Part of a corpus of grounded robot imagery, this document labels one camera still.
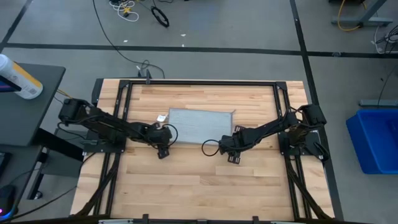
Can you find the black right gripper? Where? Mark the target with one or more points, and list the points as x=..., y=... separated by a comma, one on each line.
x=231, y=143

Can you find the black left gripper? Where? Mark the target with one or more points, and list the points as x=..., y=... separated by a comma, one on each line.
x=158, y=135

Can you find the grey microfiber towel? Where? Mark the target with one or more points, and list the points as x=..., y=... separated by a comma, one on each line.
x=202, y=126

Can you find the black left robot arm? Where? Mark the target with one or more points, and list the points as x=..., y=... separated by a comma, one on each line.
x=102, y=123

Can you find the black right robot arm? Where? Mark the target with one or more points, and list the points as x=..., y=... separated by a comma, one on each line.
x=270, y=126

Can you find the black side table leg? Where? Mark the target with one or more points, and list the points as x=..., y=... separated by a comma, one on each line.
x=59, y=146

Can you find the black side table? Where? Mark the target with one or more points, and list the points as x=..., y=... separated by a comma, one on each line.
x=28, y=109

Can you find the black computer desk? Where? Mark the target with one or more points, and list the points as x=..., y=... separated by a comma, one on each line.
x=21, y=161

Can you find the blue plastic bin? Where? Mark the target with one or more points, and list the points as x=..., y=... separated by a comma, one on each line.
x=373, y=140

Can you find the white yellow wipes canister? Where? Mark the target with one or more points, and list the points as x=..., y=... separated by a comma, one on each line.
x=21, y=79

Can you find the grey floor foot bar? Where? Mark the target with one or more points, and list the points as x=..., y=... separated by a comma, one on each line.
x=377, y=103

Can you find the black computer mouse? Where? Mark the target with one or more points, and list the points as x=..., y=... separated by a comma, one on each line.
x=7, y=199

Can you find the grey desk foot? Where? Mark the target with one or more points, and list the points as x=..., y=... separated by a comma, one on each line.
x=362, y=21

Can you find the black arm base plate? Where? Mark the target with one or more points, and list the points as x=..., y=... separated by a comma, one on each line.
x=93, y=146
x=311, y=147

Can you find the black aluminium table frame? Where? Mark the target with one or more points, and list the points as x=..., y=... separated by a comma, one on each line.
x=202, y=83

